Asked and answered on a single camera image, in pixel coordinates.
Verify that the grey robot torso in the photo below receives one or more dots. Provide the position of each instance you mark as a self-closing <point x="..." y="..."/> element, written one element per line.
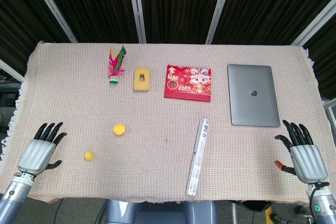
<point x="160" y="212"/>

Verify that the small yellow ball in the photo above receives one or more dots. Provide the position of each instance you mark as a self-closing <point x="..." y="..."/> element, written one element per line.
<point x="89" y="155"/>

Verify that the yellow round cap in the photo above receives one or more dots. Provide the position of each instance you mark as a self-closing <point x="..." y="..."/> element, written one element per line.
<point x="119" y="129"/>

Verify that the white metal frame post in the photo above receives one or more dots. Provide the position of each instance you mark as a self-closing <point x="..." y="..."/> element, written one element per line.
<point x="136" y="6"/>
<point x="218" y="6"/>
<point x="10" y="70"/>
<point x="313" y="24"/>
<point x="51" y="6"/>

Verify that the yellow sponge with hole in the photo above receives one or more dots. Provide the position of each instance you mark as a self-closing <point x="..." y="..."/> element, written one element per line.
<point x="141" y="79"/>

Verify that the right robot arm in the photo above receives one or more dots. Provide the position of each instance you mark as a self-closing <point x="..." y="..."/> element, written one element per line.
<point x="321" y="203"/>

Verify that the feather shuttlecock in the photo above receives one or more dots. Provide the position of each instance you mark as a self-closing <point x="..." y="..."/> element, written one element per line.
<point x="116" y="66"/>

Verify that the beige woven tablecloth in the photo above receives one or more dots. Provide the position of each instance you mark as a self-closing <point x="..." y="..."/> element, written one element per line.
<point x="168" y="108"/>

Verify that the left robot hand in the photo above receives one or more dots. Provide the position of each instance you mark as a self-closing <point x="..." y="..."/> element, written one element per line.
<point x="35" y="155"/>

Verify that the clear plastic film roll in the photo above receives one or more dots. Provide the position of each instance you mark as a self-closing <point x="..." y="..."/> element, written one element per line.
<point x="198" y="155"/>

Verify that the grey laptop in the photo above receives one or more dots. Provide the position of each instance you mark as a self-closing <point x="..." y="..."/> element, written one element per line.
<point x="252" y="95"/>

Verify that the red 2026 desk calendar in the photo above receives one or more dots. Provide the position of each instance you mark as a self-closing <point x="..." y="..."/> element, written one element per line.
<point x="188" y="83"/>

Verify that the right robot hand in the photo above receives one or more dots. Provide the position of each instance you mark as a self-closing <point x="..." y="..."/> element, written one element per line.
<point x="307" y="159"/>

